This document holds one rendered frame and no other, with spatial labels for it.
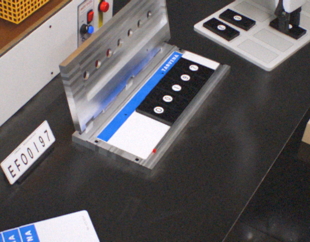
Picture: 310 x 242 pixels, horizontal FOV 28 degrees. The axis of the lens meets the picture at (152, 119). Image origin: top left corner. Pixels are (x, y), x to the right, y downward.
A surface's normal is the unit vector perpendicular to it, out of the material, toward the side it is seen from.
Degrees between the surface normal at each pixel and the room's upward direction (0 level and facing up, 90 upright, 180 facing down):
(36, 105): 0
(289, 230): 0
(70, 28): 90
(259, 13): 0
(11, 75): 90
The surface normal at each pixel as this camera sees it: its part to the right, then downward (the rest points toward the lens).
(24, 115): 0.07, -0.74
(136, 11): 0.87, 0.18
